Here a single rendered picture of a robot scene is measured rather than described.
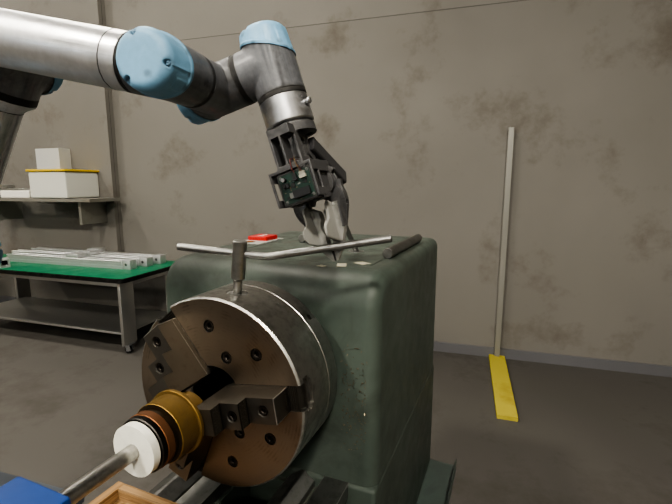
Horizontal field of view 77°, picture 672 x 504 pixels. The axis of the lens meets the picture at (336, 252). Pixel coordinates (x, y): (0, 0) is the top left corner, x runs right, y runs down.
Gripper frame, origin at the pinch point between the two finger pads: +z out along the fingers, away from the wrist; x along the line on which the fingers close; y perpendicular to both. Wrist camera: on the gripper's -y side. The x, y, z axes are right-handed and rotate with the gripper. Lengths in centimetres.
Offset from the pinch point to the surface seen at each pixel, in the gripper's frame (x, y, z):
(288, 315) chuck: -9.0, 4.6, 7.4
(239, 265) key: -13.1, 7.3, -2.5
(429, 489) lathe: -16, -50, 75
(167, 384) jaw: -22.3, 18.9, 10.5
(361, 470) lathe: -9.8, -4.3, 39.4
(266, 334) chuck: -9.4, 11.1, 8.2
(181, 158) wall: -247, -266, -118
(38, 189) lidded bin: -373, -207, -130
